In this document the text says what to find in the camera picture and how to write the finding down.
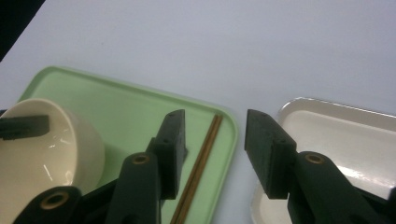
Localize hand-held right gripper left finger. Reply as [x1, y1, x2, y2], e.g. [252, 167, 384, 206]
[154, 108, 189, 201]

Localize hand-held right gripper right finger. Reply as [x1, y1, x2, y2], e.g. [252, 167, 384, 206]
[244, 108, 299, 200]

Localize brown wooden chopstick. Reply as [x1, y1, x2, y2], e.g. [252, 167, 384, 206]
[174, 114, 225, 224]
[169, 114, 220, 224]

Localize cream ceramic bowl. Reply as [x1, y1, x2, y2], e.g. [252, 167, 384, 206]
[0, 97, 106, 224]

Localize green plastic tray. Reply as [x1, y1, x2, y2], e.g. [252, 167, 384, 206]
[18, 65, 240, 224]

